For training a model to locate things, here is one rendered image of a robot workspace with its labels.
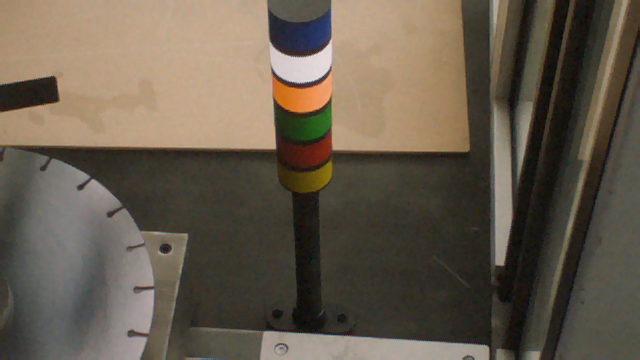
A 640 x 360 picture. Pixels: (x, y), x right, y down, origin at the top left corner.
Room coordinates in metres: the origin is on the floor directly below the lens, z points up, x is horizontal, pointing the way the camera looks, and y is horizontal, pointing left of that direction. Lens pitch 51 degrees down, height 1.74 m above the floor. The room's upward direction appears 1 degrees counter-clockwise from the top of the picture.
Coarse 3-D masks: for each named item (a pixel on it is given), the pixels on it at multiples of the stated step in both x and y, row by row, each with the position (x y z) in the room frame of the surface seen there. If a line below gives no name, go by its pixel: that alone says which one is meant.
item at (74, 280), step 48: (0, 192) 0.63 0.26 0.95; (48, 192) 0.63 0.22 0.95; (96, 192) 0.63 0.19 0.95; (0, 240) 0.58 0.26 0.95; (48, 240) 0.58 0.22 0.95; (96, 240) 0.58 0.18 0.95; (48, 288) 0.53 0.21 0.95; (96, 288) 0.53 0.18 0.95; (144, 288) 0.53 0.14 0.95; (0, 336) 0.49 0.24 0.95; (48, 336) 0.49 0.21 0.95; (96, 336) 0.49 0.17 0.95
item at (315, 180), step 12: (276, 156) 0.63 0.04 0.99; (288, 168) 0.61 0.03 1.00; (312, 168) 0.61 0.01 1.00; (324, 168) 0.61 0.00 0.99; (288, 180) 0.61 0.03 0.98; (300, 180) 0.61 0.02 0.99; (312, 180) 0.61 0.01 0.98; (324, 180) 0.61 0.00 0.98; (300, 192) 0.61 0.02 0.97; (312, 192) 0.61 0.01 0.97
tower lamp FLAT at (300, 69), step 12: (276, 48) 0.61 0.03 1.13; (324, 48) 0.61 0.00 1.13; (276, 60) 0.62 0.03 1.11; (288, 60) 0.61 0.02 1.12; (300, 60) 0.61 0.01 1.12; (312, 60) 0.61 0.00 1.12; (324, 60) 0.61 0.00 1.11; (276, 72) 0.62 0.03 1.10; (288, 72) 0.61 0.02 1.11; (300, 72) 0.61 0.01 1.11; (312, 72) 0.61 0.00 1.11; (324, 72) 0.61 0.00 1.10; (300, 84) 0.61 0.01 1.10
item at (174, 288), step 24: (144, 240) 0.65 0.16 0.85; (168, 240) 0.65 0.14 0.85; (168, 264) 0.62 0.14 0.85; (168, 288) 0.60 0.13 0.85; (192, 288) 0.64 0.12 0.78; (168, 312) 0.57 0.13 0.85; (144, 336) 0.55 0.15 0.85; (168, 336) 0.55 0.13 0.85; (192, 336) 0.61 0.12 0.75; (216, 336) 0.61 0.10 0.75; (240, 336) 0.61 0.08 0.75
